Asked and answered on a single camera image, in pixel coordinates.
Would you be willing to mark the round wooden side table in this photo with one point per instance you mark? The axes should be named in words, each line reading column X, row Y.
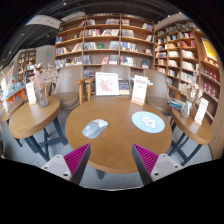
column 33, row 118
column 193, row 130

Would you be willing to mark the white sign on wooden base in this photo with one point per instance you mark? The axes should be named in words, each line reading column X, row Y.
column 139, row 89

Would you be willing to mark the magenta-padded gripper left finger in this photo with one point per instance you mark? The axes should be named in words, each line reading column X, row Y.
column 77, row 159

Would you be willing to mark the glass vase with pink flowers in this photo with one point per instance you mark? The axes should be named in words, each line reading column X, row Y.
column 42, row 96

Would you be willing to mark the orange book display stand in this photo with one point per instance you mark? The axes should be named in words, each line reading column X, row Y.
column 11, row 93

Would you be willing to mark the grey computer mouse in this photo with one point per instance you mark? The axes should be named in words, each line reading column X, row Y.
column 94, row 129

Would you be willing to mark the dark cover book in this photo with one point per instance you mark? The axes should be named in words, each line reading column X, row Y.
column 124, row 86

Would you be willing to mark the round light blue mouse pad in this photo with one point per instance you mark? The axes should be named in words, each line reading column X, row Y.
column 148, row 122

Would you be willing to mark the wide wooden bookshelf with books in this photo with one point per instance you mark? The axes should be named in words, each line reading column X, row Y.
column 103, row 40

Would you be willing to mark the beige padded wooden armchair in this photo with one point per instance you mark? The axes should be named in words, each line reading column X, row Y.
column 66, row 90
column 113, row 68
column 158, row 96

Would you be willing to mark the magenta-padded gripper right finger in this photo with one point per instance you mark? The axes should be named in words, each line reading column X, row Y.
column 145, row 159

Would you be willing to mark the tall wooden bookshelf with books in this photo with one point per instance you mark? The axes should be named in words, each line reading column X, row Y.
column 186, row 53

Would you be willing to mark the stack of books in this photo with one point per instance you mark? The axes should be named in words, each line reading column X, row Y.
column 175, row 104

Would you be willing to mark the small white table sign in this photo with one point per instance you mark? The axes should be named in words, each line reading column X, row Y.
column 201, row 111
column 31, row 93

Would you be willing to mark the glass vase with dried flowers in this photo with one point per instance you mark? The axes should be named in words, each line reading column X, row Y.
column 186, row 108

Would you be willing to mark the small distant wooden bookshelf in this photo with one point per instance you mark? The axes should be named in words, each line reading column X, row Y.
column 26, row 63

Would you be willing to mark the white framed floral picture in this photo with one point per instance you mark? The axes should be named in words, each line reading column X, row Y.
column 107, row 84

